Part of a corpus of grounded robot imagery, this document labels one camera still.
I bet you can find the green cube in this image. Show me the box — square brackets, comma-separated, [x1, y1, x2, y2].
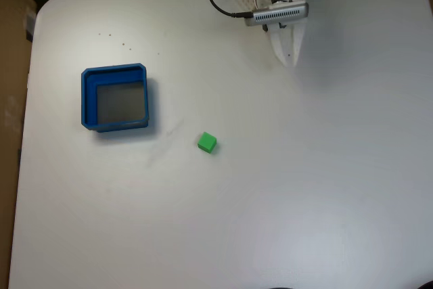
[197, 131, 218, 154]

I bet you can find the blue open box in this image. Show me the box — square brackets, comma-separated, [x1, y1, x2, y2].
[81, 62, 150, 133]

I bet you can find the brown cardboard box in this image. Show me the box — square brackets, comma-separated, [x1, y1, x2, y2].
[0, 0, 37, 283]

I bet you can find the silver camera box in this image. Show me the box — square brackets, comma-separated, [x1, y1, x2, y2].
[244, 1, 310, 28]

